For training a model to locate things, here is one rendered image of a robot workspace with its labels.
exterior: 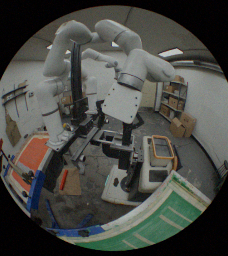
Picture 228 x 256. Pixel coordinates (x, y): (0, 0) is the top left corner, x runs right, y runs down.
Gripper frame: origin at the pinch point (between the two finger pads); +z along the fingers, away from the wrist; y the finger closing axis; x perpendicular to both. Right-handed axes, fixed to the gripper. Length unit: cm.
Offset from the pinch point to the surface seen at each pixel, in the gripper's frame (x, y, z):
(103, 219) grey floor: -20, 37, 123
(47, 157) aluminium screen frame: -9, -35, 38
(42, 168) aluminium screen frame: -18, -31, 39
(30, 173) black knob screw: -29, -29, 32
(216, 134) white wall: 131, 272, -61
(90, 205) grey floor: -5, 11, 128
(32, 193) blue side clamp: -38, -22, 37
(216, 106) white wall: 150, 236, -135
